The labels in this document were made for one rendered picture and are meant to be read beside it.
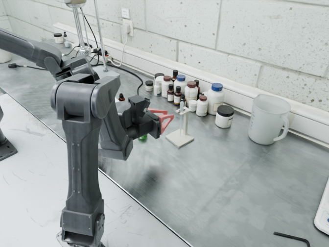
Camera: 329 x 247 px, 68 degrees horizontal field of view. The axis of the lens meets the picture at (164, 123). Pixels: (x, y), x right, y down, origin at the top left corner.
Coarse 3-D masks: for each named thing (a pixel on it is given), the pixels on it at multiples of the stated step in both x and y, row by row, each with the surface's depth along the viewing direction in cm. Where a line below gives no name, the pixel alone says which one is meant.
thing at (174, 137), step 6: (186, 108) 89; (180, 114) 86; (186, 114) 89; (186, 120) 91; (186, 126) 93; (174, 132) 97; (186, 132) 95; (168, 138) 94; (174, 138) 94; (180, 138) 94; (186, 138) 94; (192, 138) 94; (174, 144) 92; (180, 144) 91
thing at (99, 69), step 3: (99, 66) 150; (93, 69) 146; (96, 69) 146; (99, 69) 146; (102, 69) 146; (108, 69) 146; (96, 72) 143; (99, 72) 143; (102, 72) 143; (105, 72) 143; (108, 72) 143; (111, 72) 143; (114, 72) 143; (72, 75) 139; (99, 75) 139; (102, 75) 139; (105, 75) 139; (108, 75) 139; (111, 75) 139; (114, 75) 139; (117, 75) 139
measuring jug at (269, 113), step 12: (264, 96) 93; (252, 108) 89; (264, 108) 95; (276, 108) 93; (288, 108) 87; (252, 120) 90; (264, 120) 85; (276, 120) 84; (252, 132) 92; (264, 132) 88; (276, 132) 88; (264, 144) 91
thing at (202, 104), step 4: (200, 96) 104; (204, 96) 104; (200, 100) 104; (204, 100) 103; (200, 104) 104; (204, 104) 103; (200, 108) 105; (204, 108) 105; (196, 112) 108; (200, 112) 106; (204, 112) 106
